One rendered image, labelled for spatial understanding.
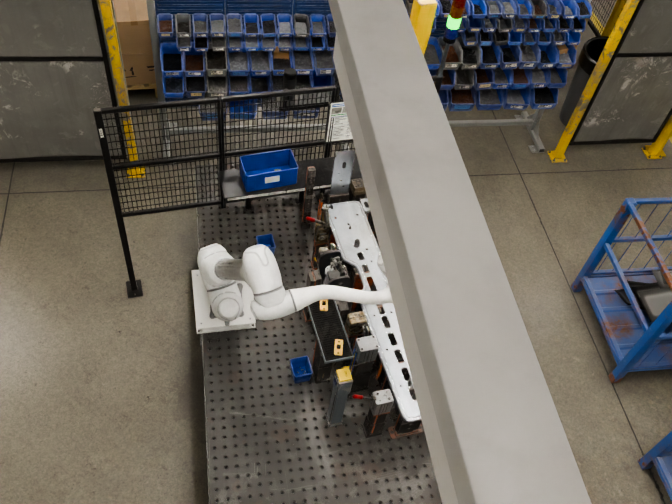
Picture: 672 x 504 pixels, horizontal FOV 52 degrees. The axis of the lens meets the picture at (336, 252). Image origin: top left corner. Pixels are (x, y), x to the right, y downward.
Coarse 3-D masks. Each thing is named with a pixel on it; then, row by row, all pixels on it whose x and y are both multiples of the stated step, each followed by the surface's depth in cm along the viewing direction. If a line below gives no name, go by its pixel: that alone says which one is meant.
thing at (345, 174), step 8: (344, 152) 380; (352, 152) 382; (336, 160) 383; (344, 160) 385; (352, 160) 387; (336, 168) 388; (344, 168) 390; (352, 168) 391; (336, 176) 393; (344, 176) 395; (336, 184) 399; (344, 184) 401; (336, 192) 404; (344, 192) 406
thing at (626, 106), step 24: (648, 0) 482; (624, 24) 492; (648, 24) 499; (624, 48) 513; (648, 48) 517; (600, 72) 524; (624, 72) 533; (648, 72) 539; (600, 96) 548; (624, 96) 554; (648, 96) 559; (576, 120) 562; (600, 120) 570; (624, 120) 576; (648, 120) 581; (576, 144) 588
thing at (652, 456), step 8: (664, 440) 401; (656, 448) 409; (664, 448) 402; (648, 456) 417; (656, 456) 410; (664, 456) 414; (640, 464) 425; (648, 464) 419; (656, 464) 410; (664, 464) 408; (664, 472) 404; (664, 480) 404
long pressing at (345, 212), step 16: (336, 208) 398; (352, 208) 400; (336, 224) 391; (352, 224) 392; (368, 224) 394; (336, 240) 383; (352, 240) 385; (368, 240) 386; (352, 256) 377; (368, 256) 379; (368, 288) 365; (368, 304) 359; (384, 304) 360; (368, 320) 352; (384, 336) 348; (400, 336) 349; (384, 352) 342; (384, 368) 336; (400, 368) 337; (400, 384) 332; (400, 400) 326; (416, 400) 327; (416, 416) 322
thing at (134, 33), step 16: (128, 0) 549; (144, 0) 552; (128, 16) 536; (144, 16) 538; (128, 32) 539; (144, 32) 542; (128, 48) 550; (144, 48) 553; (128, 64) 561; (144, 64) 565; (128, 80) 573; (144, 80) 577
